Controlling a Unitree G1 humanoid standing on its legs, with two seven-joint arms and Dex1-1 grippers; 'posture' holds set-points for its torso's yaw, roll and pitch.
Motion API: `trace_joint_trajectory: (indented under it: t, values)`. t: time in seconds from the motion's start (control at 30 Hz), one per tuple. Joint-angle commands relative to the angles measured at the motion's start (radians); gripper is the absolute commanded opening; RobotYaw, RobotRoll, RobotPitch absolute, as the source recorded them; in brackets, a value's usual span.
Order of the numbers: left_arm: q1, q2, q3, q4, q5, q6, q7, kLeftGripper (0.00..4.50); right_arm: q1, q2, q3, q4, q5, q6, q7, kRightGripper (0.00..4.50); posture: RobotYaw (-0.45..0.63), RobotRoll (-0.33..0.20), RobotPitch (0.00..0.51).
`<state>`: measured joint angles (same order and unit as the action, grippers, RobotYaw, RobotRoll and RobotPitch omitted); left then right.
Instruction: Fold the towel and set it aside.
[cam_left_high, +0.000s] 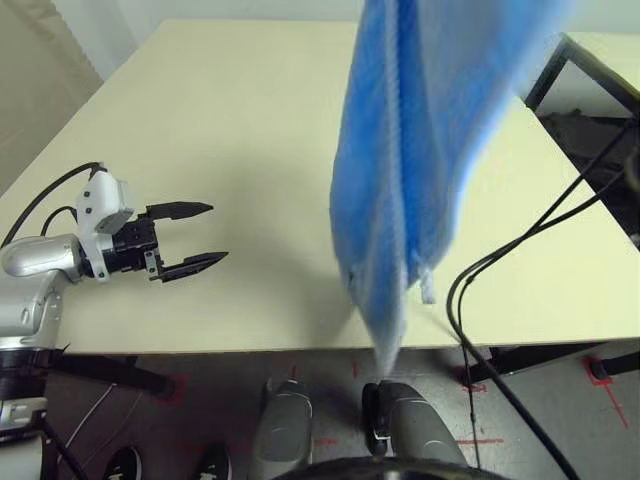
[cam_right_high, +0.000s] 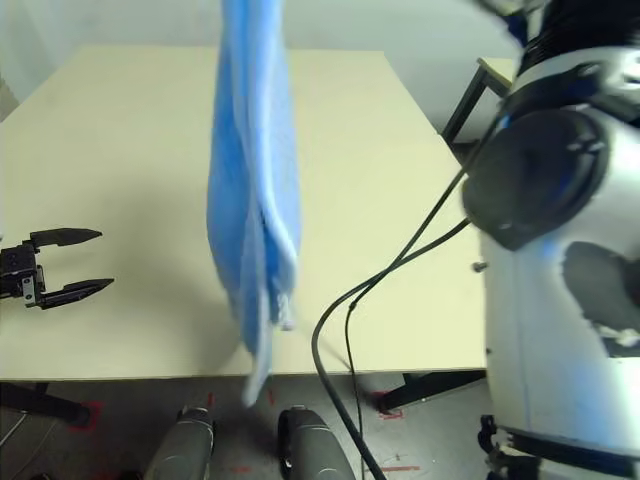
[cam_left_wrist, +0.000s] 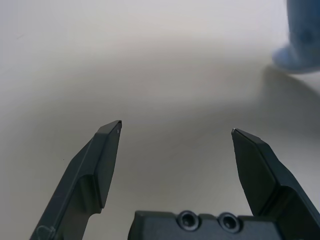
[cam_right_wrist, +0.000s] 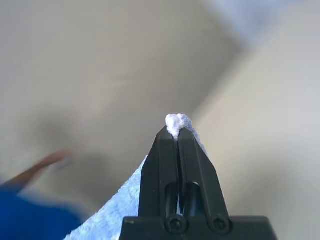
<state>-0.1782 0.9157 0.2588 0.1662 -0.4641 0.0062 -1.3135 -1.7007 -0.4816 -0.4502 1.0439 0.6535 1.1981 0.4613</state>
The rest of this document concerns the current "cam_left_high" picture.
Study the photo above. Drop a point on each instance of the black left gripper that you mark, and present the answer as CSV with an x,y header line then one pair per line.
x,y
132,245

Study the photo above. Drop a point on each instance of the blue terry towel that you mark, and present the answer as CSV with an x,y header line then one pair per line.
x,y
400,150

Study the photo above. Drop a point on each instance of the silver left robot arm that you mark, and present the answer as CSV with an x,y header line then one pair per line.
x,y
35,255

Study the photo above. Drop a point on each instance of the black table base bar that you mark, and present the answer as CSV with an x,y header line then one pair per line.
x,y
115,375
525,357
615,365

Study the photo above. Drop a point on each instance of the grey robot left leg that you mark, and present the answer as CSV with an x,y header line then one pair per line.
x,y
282,430

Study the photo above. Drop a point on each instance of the grey robot leg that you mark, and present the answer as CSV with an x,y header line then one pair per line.
x,y
415,430
282,430

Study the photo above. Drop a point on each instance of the beige curtain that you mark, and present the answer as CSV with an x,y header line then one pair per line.
x,y
35,75

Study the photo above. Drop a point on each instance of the grey robot right leg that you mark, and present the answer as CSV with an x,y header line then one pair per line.
x,y
415,430

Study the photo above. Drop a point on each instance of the long red tape line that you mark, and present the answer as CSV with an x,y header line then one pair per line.
x,y
480,442

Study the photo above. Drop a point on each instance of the side table with black frame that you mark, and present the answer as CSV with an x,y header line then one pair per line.
x,y
615,50

